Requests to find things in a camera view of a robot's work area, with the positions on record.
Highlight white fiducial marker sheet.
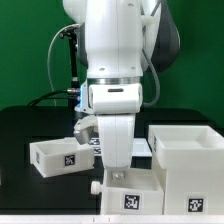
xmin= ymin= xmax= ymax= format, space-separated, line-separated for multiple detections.
xmin=89 ymin=137 xmax=152 ymax=157

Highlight white drawer tray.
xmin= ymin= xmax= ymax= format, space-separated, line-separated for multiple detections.
xmin=91 ymin=168 xmax=164 ymax=215
xmin=30 ymin=137 xmax=94 ymax=178

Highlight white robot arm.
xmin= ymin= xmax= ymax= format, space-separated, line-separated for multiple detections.
xmin=62 ymin=0 xmax=180 ymax=178

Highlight black base cables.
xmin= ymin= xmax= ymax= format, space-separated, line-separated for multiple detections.
xmin=26 ymin=87 xmax=82 ymax=108

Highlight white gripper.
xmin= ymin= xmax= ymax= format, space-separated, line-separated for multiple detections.
xmin=97 ymin=114 xmax=135 ymax=180

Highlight grey camera cable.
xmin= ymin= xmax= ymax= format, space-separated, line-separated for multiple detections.
xmin=141 ymin=0 xmax=164 ymax=108

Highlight white drawer tray front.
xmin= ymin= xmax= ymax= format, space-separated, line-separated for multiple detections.
xmin=91 ymin=168 xmax=164 ymax=215

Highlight white drawer cabinet box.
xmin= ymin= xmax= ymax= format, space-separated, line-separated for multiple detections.
xmin=148 ymin=125 xmax=224 ymax=215

